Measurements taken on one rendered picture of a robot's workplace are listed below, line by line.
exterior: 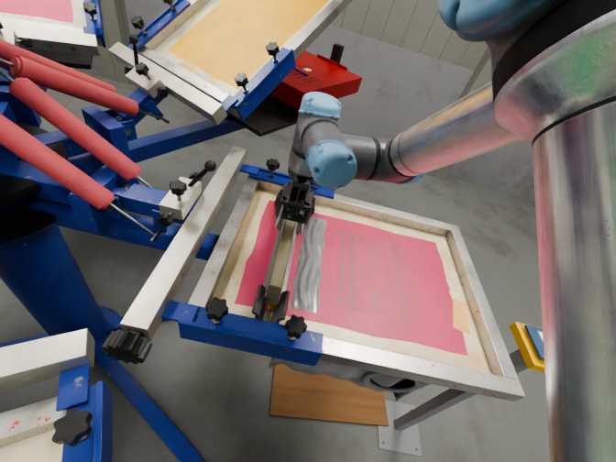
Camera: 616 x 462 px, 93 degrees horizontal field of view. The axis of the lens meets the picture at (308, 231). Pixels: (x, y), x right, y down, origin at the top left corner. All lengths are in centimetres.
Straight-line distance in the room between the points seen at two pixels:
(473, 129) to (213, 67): 110
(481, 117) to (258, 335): 53
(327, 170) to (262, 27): 103
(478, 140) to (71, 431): 64
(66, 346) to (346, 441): 134
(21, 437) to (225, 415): 104
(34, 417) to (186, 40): 130
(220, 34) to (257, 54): 21
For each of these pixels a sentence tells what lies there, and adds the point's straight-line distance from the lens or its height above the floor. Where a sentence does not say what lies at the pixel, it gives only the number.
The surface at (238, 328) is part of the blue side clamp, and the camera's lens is 66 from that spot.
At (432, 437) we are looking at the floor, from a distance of 192.
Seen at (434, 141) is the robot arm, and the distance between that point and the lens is 43.
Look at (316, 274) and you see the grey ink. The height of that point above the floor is 96.
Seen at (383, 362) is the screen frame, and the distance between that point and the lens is 72.
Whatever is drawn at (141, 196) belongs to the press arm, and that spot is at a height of 104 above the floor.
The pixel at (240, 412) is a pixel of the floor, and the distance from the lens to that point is 163.
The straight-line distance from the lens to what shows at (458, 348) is 90.
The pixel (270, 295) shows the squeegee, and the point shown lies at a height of 102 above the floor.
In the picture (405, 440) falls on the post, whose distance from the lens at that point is 183.
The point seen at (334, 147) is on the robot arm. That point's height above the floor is 138.
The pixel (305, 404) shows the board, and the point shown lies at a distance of 166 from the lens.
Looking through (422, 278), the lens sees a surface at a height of 96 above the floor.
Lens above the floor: 159
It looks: 43 degrees down
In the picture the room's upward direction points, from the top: 18 degrees clockwise
